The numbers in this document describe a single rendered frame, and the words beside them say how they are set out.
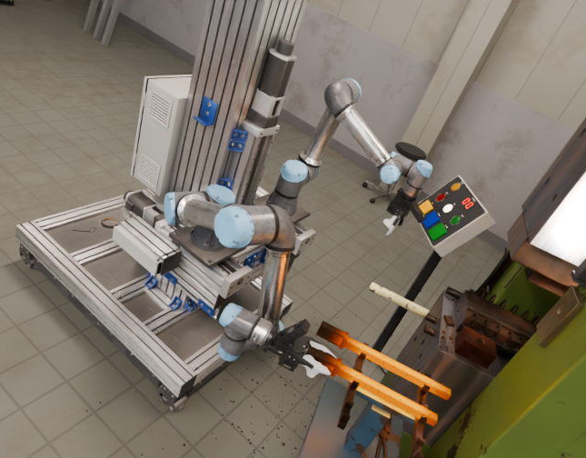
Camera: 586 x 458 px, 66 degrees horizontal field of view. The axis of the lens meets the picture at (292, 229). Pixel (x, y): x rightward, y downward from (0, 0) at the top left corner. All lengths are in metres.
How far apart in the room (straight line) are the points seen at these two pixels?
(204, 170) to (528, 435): 1.44
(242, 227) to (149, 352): 1.06
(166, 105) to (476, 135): 3.42
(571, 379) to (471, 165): 3.61
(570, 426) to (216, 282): 1.21
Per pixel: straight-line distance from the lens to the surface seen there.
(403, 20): 4.97
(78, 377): 2.34
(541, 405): 1.45
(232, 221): 1.24
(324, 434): 1.57
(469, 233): 2.15
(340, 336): 1.46
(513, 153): 4.73
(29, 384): 2.33
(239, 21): 1.72
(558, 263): 1.67
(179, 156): 2.01
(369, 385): 1.38
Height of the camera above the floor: 1.90
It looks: 32 degrees down
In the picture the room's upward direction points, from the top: 22 degrees clockwise
